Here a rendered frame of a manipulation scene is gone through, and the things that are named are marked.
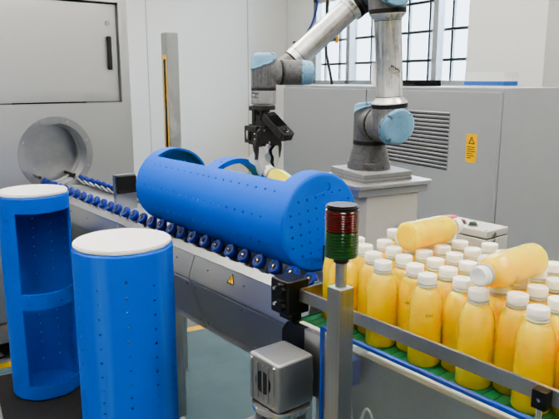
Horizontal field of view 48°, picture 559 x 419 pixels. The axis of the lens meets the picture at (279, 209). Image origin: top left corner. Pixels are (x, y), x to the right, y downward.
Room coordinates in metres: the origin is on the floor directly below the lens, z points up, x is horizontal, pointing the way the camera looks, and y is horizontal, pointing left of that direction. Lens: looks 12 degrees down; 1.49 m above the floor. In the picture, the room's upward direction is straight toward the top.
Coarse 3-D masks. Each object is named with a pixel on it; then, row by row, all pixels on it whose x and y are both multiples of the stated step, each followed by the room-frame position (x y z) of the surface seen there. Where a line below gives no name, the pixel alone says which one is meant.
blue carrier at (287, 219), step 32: (160, 160) 2.25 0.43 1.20; (192, 160) 2.46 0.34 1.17; (224, 160) 2.02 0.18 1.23; (160, 192) 2.16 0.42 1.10; (192, 192) 2.00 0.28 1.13; (224, 192) 1.87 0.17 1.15; (256, 192) 1.76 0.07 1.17; (288, 192) 1.67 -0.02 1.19; (320, 192) 1.72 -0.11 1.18; (192, 224) 2.04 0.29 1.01; (224, 224) 1.86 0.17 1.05; (256, 224) 1.72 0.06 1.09; (288, 224) 1.64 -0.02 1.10; (320, 224) 1.72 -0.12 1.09; (288, 256) 1.65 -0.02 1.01; (320, 256) 1.72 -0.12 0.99
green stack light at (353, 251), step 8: (328, 232) 1.13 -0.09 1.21; (328, 240) 1.13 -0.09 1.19; (336, 240) 1.11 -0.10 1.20; (344, 240) 1.11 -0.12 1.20; (352, 240) 1.12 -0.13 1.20; (328, 248) 1.13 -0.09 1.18; (336, 248) 1.11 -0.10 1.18; (344, 248) 1.11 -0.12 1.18; (352, 248) 1.12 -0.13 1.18; (328, 256) 1.13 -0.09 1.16; (336, 256) 1.11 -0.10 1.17; (344, 256) 1.11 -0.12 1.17; (352, 256) 1.12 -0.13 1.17
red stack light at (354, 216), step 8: (328, 216) 1.13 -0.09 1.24; (336, 216) 1.11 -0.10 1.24; (344, 216) 1.11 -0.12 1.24; (352, 216) 1.12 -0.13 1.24; (328, 224) 1.13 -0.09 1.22; (336, 224) 1.11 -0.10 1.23; (344, 224) 1.11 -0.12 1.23; (352, 224) 1.12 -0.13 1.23; (336, 232) 1.11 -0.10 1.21; (344, 232) 1.11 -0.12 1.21; (352, 232) 1.12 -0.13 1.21
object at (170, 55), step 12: (168, 36) 3.00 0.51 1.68; (168, 48) 3.00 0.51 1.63; (168, 60) 3.00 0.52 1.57; (168, 72) 3.00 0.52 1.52; (168, 84) 3.00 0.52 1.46; (168, 96) 3.00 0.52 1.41; (168, 108) 3.00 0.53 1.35; (180, 108) 3.03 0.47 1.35; (168, 120) 3.01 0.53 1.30; (180, 120) 3.03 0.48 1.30; (168, 132) 3.01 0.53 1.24; (180, 132) 3.03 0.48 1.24; (168, 144) 3.01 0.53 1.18; (180, 144) 3.03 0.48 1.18
